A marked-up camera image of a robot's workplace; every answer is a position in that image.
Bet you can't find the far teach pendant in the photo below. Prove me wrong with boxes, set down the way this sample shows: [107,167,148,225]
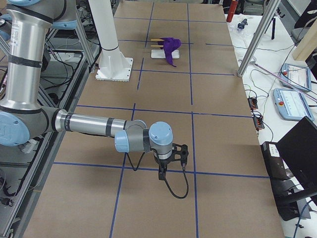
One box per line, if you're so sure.
[279,63,312,92]

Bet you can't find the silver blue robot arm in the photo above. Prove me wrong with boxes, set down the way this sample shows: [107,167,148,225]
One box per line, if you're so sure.
[0,0,176,180]

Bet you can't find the near teach pendant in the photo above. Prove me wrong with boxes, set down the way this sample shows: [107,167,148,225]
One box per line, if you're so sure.
[273,88,315,121]

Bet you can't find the red bottle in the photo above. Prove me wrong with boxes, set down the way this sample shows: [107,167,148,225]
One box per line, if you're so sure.
[226,0,238,23]

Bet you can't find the white rack base tray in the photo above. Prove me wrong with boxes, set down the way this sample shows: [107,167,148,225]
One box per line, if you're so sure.
[151,50,180,59]

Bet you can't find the purple microfiber towel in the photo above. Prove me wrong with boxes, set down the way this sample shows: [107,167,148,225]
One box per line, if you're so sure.
[158,37,181,67]

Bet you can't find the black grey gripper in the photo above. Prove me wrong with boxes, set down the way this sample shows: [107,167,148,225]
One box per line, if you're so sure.
[157,158,172,180]

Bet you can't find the teach pendant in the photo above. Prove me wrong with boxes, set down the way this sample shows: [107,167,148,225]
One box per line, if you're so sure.
[273,88,315,121]
[279,63,312,92]

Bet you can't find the orange usb hub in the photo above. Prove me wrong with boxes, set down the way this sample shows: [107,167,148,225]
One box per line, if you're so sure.
[248,97,258,111]
[251,111,265,131]

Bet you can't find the far orange usb hub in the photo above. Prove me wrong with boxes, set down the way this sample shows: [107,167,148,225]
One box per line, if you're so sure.
[248,97,258,111]

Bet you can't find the black laptop screen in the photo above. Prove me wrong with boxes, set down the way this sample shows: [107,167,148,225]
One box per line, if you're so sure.
[276,117,317,189]

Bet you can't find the metal reacher grabber tool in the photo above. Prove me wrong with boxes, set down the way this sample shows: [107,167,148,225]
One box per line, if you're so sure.
[247,60,317,103]

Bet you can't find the black camera cable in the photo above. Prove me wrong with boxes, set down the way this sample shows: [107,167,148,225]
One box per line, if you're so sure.
[126,148,189,199]

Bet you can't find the near orange usb hub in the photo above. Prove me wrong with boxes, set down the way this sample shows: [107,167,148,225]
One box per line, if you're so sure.
[251,111,265,131]

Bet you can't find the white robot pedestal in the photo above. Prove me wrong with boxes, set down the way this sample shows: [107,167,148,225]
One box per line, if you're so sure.
[89,0,133,82]

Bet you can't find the black computer box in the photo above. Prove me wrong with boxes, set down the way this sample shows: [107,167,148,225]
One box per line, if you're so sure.
[261,141,317,221]

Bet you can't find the aluminium frame post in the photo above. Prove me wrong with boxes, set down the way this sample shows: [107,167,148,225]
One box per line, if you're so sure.
[237,0,281,77]

